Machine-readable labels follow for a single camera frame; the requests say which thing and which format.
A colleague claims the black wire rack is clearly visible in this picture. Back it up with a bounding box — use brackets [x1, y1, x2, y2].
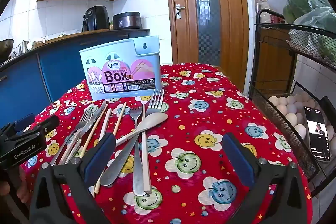
[248, 9, 336, 198]

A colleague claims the beige spoon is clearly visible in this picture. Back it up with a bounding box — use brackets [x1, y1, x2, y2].
[115, 112, 169, 147]

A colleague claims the wooden door with glass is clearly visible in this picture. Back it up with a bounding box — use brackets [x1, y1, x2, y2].
[164, 0, 250, 75]

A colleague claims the metal wok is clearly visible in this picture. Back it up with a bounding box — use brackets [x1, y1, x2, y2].
[0, 39, 15, 59]

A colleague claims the metal kettle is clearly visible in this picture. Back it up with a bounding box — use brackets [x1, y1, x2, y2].
[18, 40, 30, 54]

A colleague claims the pile of white eggs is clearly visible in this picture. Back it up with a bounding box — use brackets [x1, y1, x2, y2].
[268, 93, 336, 156]

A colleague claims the dark rice cooker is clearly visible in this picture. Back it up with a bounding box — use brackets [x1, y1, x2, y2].
[112, 11, 143, 30]

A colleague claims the blue kitchen counter cabinet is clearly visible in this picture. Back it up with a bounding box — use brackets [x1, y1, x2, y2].
[0, 28, 151, 130]

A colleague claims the black smartphone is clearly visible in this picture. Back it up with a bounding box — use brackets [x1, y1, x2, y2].
[303, 106, 332, 162]

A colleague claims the beige chopstick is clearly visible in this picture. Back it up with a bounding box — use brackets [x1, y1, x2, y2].
[98, 108, 113, 142]
[141, 103, 153, 194]

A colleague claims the plastic bag of greens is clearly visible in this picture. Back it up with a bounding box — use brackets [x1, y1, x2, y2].
[282, 0, 336, 67]

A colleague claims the light blue utensil box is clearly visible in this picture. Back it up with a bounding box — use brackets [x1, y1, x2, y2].
[79, 35, 161, 101]

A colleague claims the black air fryer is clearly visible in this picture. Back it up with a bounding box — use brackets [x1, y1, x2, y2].
[82, 6, 111, 32]

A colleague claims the metal fork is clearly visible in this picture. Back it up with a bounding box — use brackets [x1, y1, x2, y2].
[129, 106, 146, 197]
[50, 108, 93, 165]
[99, 88, 165, 186]

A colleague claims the red smiley printed tablecloth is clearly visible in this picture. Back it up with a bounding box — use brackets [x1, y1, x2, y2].
[20, 63, 314, 224]

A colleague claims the wooden chopstick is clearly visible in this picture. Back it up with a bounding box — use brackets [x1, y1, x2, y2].
[94, 102, 127, 194]
[79, 104, 109, 159]

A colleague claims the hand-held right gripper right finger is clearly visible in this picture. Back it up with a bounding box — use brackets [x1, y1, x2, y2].
[222, 133, 309, 224]

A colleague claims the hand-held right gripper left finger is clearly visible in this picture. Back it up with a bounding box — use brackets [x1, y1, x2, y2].
[29, 133, 117, 224]

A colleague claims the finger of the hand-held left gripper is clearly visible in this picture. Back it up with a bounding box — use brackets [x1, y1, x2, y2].
[24, 115, 60, 138]
[13, 113, 36, 132]

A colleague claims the person's left hand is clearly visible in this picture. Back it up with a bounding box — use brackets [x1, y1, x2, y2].
[14, 168, 36, 205]

